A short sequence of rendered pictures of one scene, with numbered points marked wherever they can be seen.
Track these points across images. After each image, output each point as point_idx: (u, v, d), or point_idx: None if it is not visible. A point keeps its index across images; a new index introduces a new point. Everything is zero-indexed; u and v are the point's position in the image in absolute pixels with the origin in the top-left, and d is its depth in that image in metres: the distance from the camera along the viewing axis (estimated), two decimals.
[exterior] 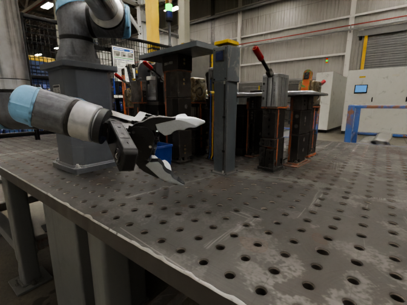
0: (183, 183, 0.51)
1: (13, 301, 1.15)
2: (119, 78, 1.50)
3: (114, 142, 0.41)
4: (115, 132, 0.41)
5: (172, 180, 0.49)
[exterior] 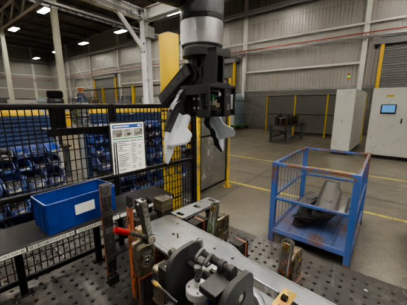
0: (220, 150, 0.52)
1: None
2: (123, 235, 0.78)
3: None
4: (171, 80, 0.45)
5: (214, 139, 0.51)
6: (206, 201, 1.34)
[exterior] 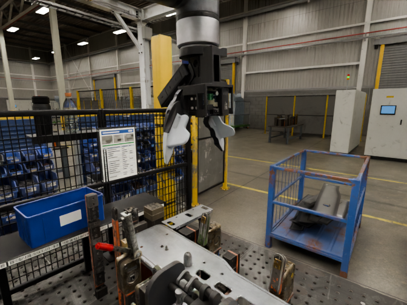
0: (220, 150, 0.52)
1: None
2: (106, 250, 0.74)
3: None
4: (169, 80, 0.45)
5: (214, 138, 0.51)
6: (199, 209, 1.30)
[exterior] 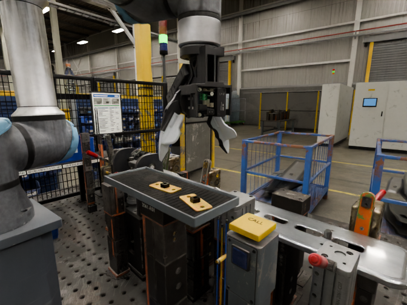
0: (225, 152, 0.50)
1: None
2: (92, 156, 1.13)
3: None
4: (174, 80, 0.46)
5: (219, 140, 0.50)
6: None
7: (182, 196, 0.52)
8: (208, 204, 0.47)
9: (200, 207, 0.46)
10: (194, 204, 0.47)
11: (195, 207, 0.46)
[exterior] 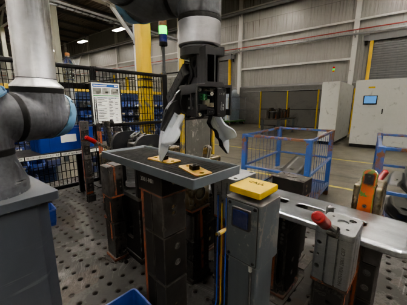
0: (225, 152, 0.50)
1: None
2: (91, 141, 1.11)
3: None
4: (174, 80, 0.46)
5: (219, 140, 0.50)
6: None
7: (181, 165, 0.51)
8: (208, 171, 0.46)
9: (199, 173, 0.45)
10: (193, 171, 0.46)
11: (194, 173, 0.45)
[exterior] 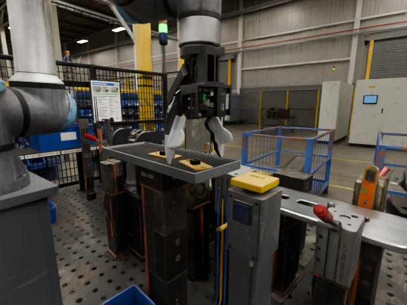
0: (218, 156, 0.50)
1: None
2: (91, 139, 1.11)
3: None
4: (174, 80, 0.46)
5: (214, 143, 0.50)
6: None
7: (182, 160, 0.50)
8: (208, 166, 0.46)
9: (200, 167, 0.45)
10: (194, 166, 0.46)
11: (195, 167, 0.45)
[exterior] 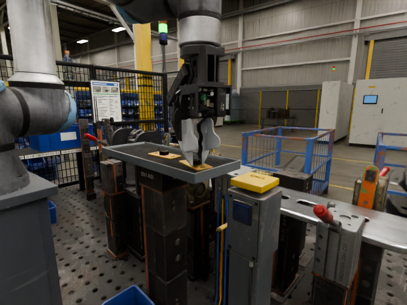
0: (200, 162, 0.47)
1: None
2: (91, 139, 1.11)
3: None
4: (174, 80, 0.46)
5: (200, 148, 0.48)
6: None
7: (182, 160, 0.50)
8: (208, 166, 0.46)
9: (200, 167, 0.44)
10: (194, 166, 0.46)
11: (195, 167, 0.44)
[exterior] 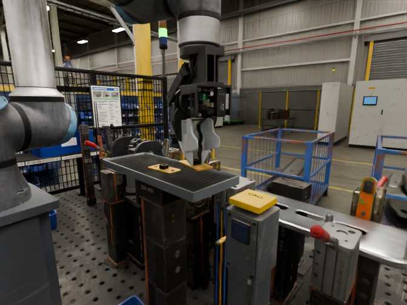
0: (200, 162, 0.47)
1: None
2: (91, 146, 1.12)
3: None
4: (174, 80, 0.46)
5: (200, 148, 0.48)
6: (169, 149, 1.68)
7: (182, 160, 0.50)
8: (208, 166, 0.46)
9: (200, 167, 0.44)
10: (194, 166, 0.46)
11: (195, 167, 0.44)
